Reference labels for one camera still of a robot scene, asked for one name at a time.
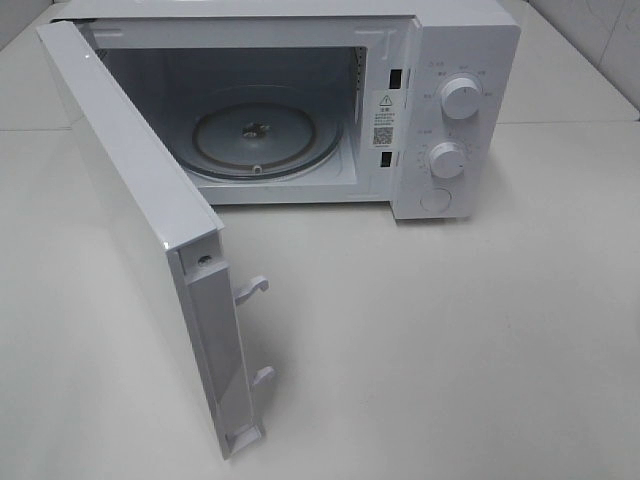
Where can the white microwave door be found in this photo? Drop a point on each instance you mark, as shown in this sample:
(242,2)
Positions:
(168,235)

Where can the upper white power knob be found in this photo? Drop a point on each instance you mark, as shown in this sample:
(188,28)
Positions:
(460,96)

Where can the white microwave oven body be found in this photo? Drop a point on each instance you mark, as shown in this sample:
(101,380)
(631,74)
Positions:
(166,53)

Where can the round white door button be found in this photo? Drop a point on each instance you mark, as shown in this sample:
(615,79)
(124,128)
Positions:
(436,200)

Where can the glass microwave turntable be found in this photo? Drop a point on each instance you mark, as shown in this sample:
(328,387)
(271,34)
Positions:
(255,133)

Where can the white timer knob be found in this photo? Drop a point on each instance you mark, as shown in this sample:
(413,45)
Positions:
(447,160)

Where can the white warning label sticker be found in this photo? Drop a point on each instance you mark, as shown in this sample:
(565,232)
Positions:
(384,117)

